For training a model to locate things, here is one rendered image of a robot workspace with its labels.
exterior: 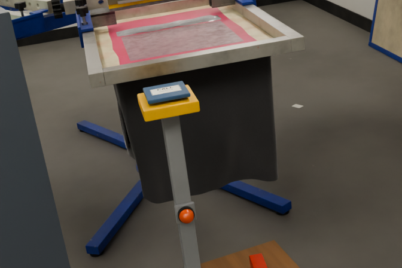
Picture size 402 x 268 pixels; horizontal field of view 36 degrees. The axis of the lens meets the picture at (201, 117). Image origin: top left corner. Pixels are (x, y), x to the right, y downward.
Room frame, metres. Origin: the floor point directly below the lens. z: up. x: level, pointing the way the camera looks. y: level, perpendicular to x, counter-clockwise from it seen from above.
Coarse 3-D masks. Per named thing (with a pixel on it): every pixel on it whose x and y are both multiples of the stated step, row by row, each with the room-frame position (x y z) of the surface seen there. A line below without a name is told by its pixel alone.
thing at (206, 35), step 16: (176, 16) 2.23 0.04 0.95; (192, 16) 2.20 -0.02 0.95; (224, 16) 2.13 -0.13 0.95; (176, 32) 1.99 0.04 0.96; (192, 32) 1.97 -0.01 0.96; (208, 32) 1.94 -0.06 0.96; (224, 32) 1.91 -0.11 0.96; (240, 32) 1.89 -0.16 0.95; (192, 48) 1.78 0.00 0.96; (208, 48) 1.75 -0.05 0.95
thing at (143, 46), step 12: (120, 24) 2.22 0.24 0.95; (132, 24) 2.20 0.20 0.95; (144, 24) 2.17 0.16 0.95; (156, 24) 2.15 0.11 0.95; (120, 36) 2.04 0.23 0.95; (132, 36) 2.01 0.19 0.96; (144, 36) 1.99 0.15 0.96; (156, 36) 1.97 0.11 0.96; (168, 36) 1.95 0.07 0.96; (120, 48) 1.88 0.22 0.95; (132, 48) 1.86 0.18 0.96; (144, 48) 1.84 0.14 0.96; (156, 48) 1.83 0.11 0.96; (168, 48) 1.81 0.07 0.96; (180, 48) 1.79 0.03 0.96; (120, 60) 1.75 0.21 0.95; (132, 60) 1.73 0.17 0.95; (144, 60) 1.72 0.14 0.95
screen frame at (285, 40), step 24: (192, 0) 2.34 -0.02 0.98; (264, 24) 1.86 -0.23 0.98; (96, 48) 1.78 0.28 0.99; (216, 48) 1.62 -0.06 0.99; (240, 48) 1.60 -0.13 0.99; (264, 48) 1.61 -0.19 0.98; (288, 48) 1.62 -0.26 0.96; (96, 72) 1.54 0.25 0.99; (120, 72) 1.55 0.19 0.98; (144, 72) 1.56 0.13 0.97; (168, 72) 1.57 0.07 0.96
